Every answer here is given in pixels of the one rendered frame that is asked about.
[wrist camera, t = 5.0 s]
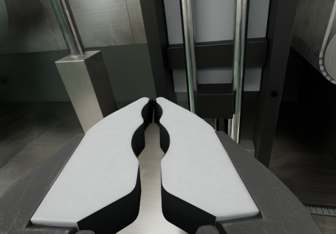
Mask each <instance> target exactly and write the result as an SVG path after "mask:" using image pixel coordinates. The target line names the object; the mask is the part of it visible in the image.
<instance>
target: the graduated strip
mask: <svg viewBox="0 0 336 234"><path fill-rule="evenodd" d="M302 204H303V205H304V206H305V208H306V209H307V210H308V212H309V213H310V214H312V215H321V216H329V217H336V206H328V205H319V204H310V203H302Z"/></svg>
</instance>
